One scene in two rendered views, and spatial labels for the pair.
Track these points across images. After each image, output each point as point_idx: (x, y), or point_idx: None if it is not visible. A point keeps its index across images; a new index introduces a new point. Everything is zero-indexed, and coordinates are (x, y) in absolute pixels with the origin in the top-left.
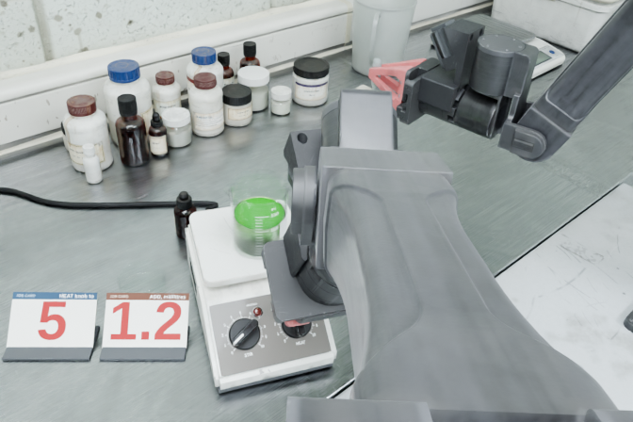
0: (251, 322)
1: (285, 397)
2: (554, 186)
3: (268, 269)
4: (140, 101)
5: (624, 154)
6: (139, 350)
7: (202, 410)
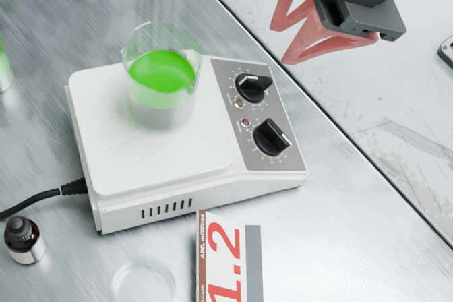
0: (270, 124)
1: (300, 123)
2: None
3: (373, 23)
4: None
5: None
6: (251, 276)
7: (320, 201)
